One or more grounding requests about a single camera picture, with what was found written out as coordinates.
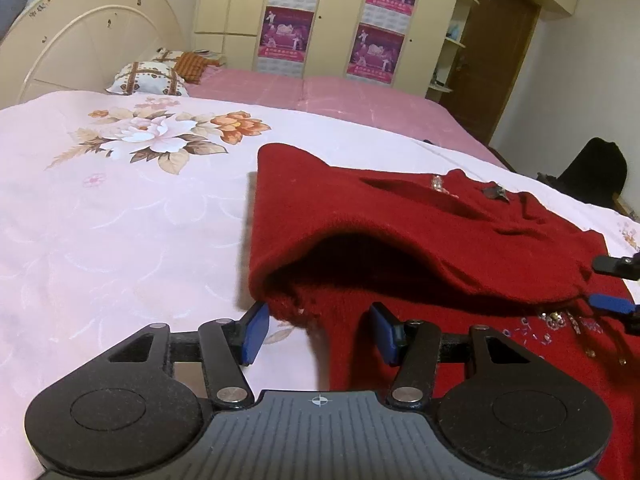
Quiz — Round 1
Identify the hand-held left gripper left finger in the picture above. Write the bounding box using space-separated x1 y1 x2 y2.
102 301 271 409

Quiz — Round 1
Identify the floral patterned pillow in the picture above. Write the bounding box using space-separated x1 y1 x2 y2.
106 47 190 97

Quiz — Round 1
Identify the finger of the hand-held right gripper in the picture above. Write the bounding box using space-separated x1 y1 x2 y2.
592 254 640 282
587 293 640 337

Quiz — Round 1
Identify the red knit sweater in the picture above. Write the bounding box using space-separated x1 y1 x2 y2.
248 143 640 480

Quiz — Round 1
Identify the orange plaid pillow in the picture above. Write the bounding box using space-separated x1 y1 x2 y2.
175 51 227 85

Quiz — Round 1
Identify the white floral blanket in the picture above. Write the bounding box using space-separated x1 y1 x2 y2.
0 90 640 480

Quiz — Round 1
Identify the brown wooden door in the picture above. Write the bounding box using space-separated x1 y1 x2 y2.
440 0 542 147

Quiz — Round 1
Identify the cream wardrobe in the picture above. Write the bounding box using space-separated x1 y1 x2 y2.
192 0 583 97

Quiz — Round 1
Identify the pink bed sheet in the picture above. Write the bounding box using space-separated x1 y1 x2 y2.
186 67 508 168

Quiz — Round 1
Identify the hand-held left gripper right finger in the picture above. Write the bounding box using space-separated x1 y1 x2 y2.
368 302 526 409

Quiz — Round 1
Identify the cream round headboard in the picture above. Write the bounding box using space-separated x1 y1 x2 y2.
0 0 187 106

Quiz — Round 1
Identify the black bag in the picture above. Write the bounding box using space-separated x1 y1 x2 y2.
537 137 628 209

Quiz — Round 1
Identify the cream corner shelf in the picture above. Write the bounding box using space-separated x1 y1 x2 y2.
425 0 481 104

